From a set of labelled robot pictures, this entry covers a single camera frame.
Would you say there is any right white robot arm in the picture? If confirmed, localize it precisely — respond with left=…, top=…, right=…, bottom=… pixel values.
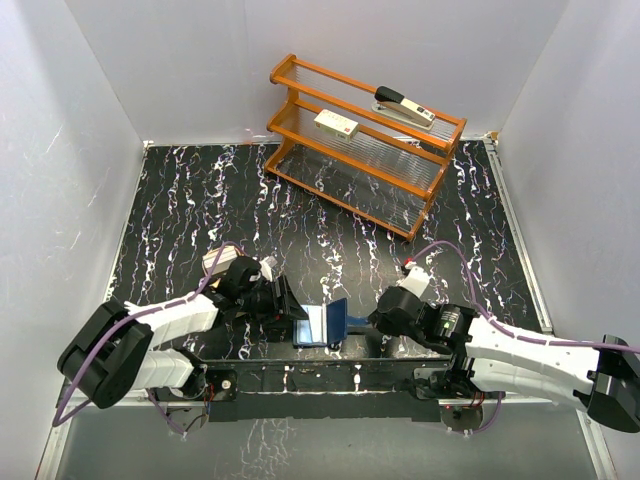
left=368, top=286, right=639, bottom=433

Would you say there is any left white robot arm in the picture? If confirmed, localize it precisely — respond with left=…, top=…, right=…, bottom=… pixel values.
left=57, top=255, right=309, bottom=409

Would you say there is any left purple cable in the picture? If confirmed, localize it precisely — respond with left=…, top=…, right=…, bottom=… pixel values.
left=51, top=240, right=241, bottom=428

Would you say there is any aluminium frame rail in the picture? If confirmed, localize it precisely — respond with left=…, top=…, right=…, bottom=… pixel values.
left=482, top=132, right=617, bottom=480

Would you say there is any stack of credit cards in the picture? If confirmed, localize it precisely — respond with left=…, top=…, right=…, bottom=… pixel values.
left=202, top=246, right=238, bottom=275

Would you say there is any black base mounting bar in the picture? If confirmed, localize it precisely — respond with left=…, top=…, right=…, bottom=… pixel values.
left=202, top=358, right=506, bottom=424

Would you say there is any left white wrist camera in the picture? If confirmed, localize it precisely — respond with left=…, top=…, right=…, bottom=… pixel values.
left=259, top=255, right=277, bottom=282

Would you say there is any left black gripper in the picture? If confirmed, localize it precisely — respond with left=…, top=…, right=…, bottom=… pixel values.
left=237, top=275, right=307, bottom=329

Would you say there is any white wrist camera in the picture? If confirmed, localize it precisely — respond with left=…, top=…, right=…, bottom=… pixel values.
left=397, top=258, right=430, bottom=298
left=259, top=255, right=277, bottom=282

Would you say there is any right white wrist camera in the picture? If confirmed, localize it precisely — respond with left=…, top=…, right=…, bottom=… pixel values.
left=397, top=258, right=430, bottom=298

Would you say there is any blue card holder wallet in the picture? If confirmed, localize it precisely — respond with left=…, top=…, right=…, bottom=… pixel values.
left=293, top=298, right=370, bottom=348

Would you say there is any orange wooden three-tier rack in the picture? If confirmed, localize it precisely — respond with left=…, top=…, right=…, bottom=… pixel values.
left=265, top=54, right=467, bottom=240

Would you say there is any black and beige stapler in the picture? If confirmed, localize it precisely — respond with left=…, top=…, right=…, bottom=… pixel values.
left=372, top=86, right=436, bottom=131

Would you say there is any white staples box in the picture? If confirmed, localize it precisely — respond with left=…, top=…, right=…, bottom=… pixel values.
left=314, top=109, right=360, bottom=142

